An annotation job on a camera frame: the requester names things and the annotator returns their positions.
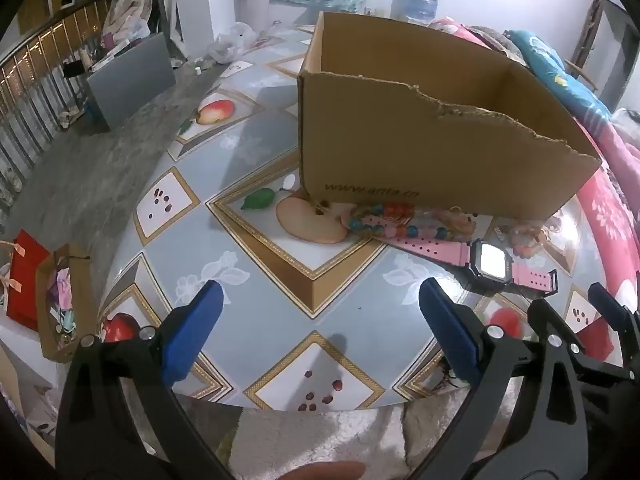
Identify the blue printed pillow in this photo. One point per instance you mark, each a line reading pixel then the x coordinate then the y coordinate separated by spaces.
pixel 550 65

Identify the heap of clothes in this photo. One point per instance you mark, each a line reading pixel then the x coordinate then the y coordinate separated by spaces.
pixel 127 15

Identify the metal stair railing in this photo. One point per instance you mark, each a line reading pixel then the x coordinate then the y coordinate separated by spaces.
pixel 30 75

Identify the grey box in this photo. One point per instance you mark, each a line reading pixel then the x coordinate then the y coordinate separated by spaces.
pixel 130 80

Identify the red gift bag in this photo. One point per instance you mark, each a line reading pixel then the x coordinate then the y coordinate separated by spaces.
pixel 25 280

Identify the blue water jug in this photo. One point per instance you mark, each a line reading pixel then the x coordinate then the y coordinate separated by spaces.
pixel 417 0

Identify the brown cardboard box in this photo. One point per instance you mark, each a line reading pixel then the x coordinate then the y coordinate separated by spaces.
pixel 400 150

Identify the person's left hand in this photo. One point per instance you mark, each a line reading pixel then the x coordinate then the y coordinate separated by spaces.
pixel 325 472

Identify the clear plastic bag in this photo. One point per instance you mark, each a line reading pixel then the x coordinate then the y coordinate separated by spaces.
pixel 235 40

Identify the brown paper bag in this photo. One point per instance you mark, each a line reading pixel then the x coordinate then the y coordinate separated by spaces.
pixel 45 330

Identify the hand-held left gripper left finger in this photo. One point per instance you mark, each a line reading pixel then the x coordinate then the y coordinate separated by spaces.
pixel 192 330

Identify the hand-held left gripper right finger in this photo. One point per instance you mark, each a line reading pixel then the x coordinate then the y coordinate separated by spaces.
pixel 450 330

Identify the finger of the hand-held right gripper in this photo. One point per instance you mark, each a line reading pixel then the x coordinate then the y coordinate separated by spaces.
pixel 607 305
pixel 545 317

